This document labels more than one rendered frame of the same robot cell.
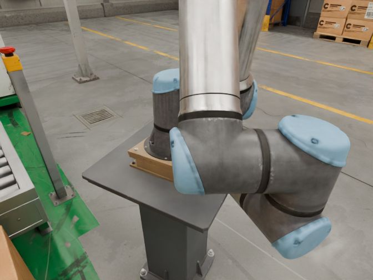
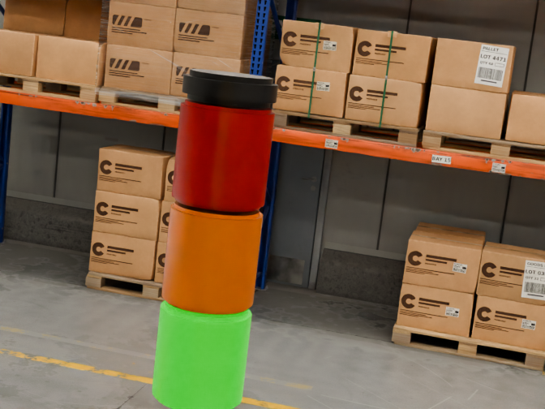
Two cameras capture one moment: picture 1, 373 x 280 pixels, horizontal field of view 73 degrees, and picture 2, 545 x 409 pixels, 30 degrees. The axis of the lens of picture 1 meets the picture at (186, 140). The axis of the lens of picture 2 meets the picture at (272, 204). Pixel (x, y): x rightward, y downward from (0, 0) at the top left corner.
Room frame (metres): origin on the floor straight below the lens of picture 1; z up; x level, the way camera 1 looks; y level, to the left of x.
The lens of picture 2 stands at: (0.77, 2.33, 2.36)
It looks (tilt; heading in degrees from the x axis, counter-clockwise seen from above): 10 degrees down; 325
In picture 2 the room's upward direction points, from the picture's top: 7 degrees clockwise
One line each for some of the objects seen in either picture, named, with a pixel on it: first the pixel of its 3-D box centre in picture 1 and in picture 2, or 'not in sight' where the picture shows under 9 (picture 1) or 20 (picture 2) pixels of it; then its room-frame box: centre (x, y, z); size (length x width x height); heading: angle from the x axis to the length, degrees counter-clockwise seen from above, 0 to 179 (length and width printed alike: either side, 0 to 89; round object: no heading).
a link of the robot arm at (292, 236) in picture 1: (283, 214); not in sight; (0.29, -0.16, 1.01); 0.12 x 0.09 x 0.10; 24
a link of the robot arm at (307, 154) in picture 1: (296, 163); not in sight; (0.28, -0.16, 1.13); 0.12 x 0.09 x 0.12; 93
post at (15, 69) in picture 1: (40, 138); not in sight; (1.32, 0.90, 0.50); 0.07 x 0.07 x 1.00; 41
